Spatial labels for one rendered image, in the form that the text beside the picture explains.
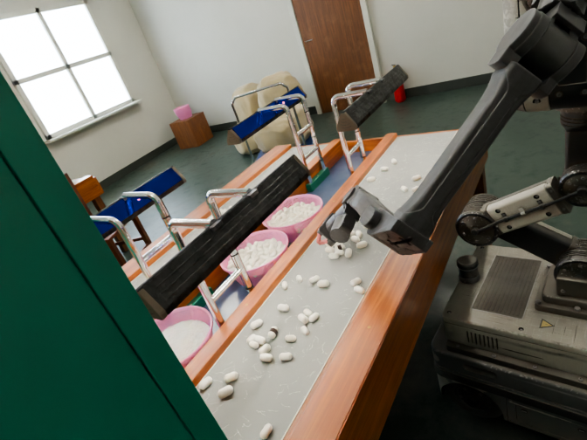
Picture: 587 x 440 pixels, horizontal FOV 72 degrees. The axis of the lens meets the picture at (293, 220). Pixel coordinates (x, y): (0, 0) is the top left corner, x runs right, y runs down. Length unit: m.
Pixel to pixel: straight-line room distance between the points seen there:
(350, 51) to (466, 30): 1.42
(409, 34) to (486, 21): 0.85
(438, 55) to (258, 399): 5.03
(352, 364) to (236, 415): 0.29
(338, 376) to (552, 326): 0.71
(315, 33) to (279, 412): 5.39
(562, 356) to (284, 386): 0.80
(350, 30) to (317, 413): 5.24
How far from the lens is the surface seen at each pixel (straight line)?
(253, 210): 1.02
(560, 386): 1.46
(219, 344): 1.17
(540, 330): 1.41
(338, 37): 5.85
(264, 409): 1.00
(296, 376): 1.03
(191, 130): 6.82
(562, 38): 0.79
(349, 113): 1.52
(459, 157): 0.72
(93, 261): 0.38
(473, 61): 5.59
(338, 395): 0.93
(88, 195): 3.90
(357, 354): 0.99
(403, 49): 5.68
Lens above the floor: 1.49
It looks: 27 degrees down
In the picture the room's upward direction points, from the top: 19 degrees counter-clockwise
